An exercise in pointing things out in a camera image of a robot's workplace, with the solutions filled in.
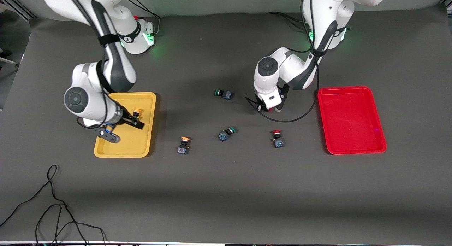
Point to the aluminium frame bar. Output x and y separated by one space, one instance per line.
21 9

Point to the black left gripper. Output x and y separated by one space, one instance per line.
259 101

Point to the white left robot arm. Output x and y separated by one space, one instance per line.
328 12

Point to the dark grey table mat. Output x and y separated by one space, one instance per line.
226 186

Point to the red plastic tray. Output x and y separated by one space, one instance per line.
349 122

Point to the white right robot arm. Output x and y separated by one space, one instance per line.
84 97

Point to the green push button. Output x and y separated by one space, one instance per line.
224 94
226 134

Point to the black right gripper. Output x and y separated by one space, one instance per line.
126 117

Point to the yellow plastic tray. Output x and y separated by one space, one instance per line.
134 143

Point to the yellow push button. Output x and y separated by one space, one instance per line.
183 147
137 111

